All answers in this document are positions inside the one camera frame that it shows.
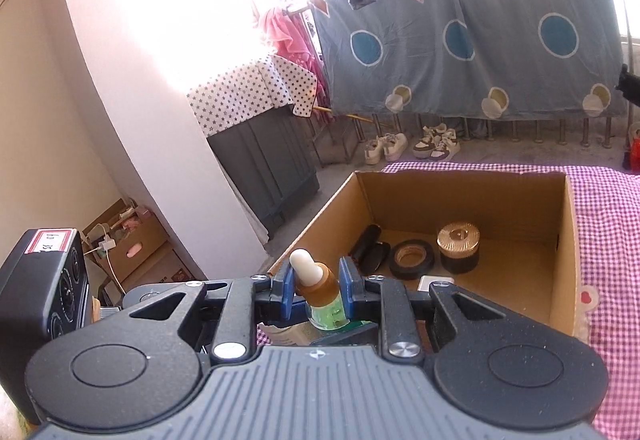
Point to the yellow wooden pole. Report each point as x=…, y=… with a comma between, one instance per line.
x=345, y=115

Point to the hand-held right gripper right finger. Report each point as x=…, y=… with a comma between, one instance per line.
x=346, y=290

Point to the black jar with gold lid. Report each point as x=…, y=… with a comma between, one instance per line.
x=459, y=250

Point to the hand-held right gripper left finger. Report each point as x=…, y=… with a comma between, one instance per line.
x=286, y=292

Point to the black cylinder with gold end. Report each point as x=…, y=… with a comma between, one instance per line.
x=376, y=259

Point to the white star print cloth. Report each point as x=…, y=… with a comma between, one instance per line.
x=240, y=90

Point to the pink hanging garment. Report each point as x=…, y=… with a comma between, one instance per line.
x=285, y=30

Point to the cardboard box with clutter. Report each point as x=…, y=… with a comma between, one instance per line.
x=135, y=240

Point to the flat printed cardboard box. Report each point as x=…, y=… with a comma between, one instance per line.
x=170, y=270

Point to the black tape roll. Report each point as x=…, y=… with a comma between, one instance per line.
x=397, y=265

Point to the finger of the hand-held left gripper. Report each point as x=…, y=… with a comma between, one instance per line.
x=150, y=289

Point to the grey cabinet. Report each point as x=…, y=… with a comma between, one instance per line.
x=270, y=170

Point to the pink checkered tablecloth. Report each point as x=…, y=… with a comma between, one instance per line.
x=615, y=245

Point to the amber green dropper bottle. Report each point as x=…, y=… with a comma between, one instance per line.
x=317, y=285

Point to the white charger plug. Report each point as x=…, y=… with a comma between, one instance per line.
x=434, y=282

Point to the red object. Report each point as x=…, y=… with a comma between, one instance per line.
x=632, y=145

